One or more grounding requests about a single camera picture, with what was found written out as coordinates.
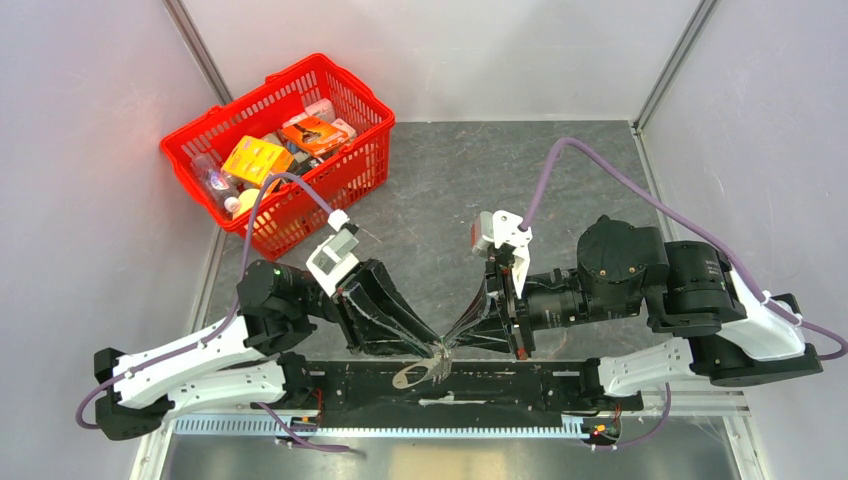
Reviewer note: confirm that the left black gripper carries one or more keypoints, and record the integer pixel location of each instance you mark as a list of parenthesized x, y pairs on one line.
[(375, 319)]

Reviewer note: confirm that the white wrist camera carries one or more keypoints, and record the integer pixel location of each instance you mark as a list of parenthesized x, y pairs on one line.
[(333, 260), (502, 231)]

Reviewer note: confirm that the yellow orange carton box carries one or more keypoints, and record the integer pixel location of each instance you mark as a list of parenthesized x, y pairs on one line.
[(253, 160)]

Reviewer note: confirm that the yellow round ball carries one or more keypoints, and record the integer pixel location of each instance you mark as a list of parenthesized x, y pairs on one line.
[(246, 201)]

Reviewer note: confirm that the clear plastic bottle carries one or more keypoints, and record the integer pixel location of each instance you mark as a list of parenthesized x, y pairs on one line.
[(216, 185)]

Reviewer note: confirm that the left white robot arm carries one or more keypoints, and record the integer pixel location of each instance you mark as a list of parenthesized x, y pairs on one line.
[(249, 356)]

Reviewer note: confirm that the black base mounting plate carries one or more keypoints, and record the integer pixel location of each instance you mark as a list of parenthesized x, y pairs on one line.
[(359, 394)]

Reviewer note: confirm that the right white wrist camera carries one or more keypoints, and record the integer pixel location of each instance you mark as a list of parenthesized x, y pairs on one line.
[(502, 231)]

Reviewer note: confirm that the white small box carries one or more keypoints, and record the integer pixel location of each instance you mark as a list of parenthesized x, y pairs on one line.
[(322, 109)]

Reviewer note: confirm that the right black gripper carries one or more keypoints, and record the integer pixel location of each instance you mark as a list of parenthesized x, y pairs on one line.
[(481, 326)]

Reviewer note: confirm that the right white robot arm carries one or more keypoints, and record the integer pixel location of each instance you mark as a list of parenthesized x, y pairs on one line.
[(714, 326)]

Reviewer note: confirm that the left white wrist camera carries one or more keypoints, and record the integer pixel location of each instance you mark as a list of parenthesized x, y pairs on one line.
[(333, 260)]

